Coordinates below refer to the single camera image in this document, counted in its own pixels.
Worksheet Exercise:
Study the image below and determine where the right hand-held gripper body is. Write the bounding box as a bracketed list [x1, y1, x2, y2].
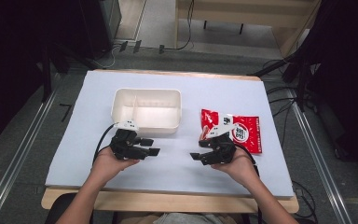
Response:
[199, 122, 238, 166]

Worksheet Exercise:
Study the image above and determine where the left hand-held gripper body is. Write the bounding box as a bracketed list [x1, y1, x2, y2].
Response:
[109, 119, 150, 161]

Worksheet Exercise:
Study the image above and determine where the white plastic container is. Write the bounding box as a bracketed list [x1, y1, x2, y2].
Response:
[110, 88, 183, 135]

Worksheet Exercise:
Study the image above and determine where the red snack packet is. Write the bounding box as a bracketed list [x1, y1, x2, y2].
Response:
[200, 108, 264, 155]

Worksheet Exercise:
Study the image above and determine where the person's left hand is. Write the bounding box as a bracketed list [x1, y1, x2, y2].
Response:
[90, 146, 141, 182]

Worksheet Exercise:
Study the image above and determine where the person's right hand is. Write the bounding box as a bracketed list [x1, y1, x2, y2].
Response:
[211, 146, 260, 189]

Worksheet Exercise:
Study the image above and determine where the wooden table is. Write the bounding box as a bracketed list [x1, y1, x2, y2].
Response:
[40, 68, 300, 215]

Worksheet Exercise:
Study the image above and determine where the white table mat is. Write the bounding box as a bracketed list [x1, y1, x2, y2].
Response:
[45, 70, 295, 199]

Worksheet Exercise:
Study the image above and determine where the person's grey clothing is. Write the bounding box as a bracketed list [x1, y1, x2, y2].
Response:
[152, 212, 231, 224]

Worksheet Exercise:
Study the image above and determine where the wooden bench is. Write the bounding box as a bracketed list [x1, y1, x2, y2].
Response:
[174, 0, 323, 59]

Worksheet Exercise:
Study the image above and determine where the black curtain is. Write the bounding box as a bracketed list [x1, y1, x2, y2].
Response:
[287, 0, 358, 181]
[0, 0, 123, 150]

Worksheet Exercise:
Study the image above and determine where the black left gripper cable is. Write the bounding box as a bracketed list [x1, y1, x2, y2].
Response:
[92, 122, 119, 164]

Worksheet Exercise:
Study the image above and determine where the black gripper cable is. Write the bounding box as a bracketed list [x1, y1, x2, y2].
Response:
[92, 122, 119, 164]
[234, 144, 264, 224]

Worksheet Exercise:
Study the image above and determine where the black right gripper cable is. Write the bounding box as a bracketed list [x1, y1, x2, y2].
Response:
[234, 144, 264, 224]

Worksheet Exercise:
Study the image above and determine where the black floor cable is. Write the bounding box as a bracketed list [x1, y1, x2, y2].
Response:
[291, 179, 320, 223]
[265, 85, 297, 148]

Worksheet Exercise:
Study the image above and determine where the white floor cable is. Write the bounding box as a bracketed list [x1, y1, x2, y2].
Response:
[99, 43, 123, 70]

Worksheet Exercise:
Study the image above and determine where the metal floor rail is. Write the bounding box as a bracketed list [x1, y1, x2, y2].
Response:
[0, 88, 60, 224]
[287, 88, 355, 224]

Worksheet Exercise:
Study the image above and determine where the black hanging cable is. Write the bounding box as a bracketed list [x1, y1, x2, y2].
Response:
[162, 0, 196, 52]

